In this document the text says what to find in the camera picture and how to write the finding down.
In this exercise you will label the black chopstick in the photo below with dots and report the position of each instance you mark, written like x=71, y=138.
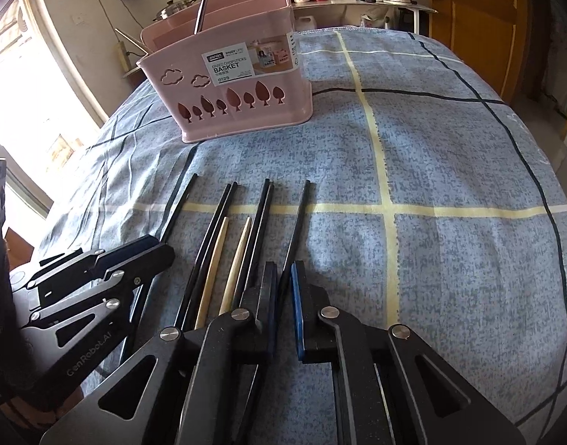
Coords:
x=295, y=227
x=209, y=236
x=263, y=218
x=217, y=238
x=258, y=213

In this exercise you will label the white plastic jug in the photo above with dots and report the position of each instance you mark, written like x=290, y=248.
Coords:
x=306, y=24

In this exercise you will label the pink plastic chopstick basket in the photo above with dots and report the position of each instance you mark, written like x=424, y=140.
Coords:
x=246, y=102

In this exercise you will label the blue checked bedsheet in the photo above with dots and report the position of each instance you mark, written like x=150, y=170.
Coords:
x=427, y=171

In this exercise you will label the metal-edged side table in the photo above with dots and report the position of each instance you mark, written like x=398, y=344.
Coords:
x=357, y=5

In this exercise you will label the wooden door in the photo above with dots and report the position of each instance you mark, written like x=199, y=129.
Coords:
x=478, y=23

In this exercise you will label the wooden chopstick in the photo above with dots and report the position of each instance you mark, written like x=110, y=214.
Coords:
x=214, y=269
x=237, y=264

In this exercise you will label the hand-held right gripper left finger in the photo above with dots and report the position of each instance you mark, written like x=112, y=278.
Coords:
x=267, y=301

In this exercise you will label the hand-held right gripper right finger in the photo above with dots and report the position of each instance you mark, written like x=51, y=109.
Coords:
x=296, y=315

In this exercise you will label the window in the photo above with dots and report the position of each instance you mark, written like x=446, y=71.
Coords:
x=28, y=79

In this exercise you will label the beige power strip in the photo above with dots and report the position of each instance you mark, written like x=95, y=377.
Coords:
x=123, y=55

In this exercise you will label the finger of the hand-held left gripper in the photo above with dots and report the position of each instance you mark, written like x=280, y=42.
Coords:
x=139, y=243
x=149, y=262

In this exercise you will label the steel pot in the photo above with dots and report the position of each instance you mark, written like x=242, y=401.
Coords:
x=172, y=11

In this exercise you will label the metal chopstick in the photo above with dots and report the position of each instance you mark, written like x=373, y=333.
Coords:
x=205, y=0
x=131, y=41

